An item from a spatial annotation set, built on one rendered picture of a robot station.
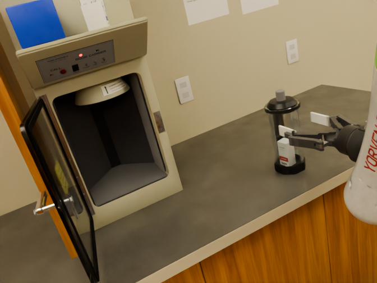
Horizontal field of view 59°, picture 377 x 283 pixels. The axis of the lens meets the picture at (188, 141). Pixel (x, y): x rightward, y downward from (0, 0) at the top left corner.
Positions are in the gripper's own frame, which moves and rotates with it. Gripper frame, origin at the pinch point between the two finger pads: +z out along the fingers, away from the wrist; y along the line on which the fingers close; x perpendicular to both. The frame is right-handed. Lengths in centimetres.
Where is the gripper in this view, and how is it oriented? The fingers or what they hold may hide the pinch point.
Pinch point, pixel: (299, 124)
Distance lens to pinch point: 103.7
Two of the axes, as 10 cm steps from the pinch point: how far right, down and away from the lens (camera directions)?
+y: -8.8, 3.6, -3.1
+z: -4.1, -2.6, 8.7
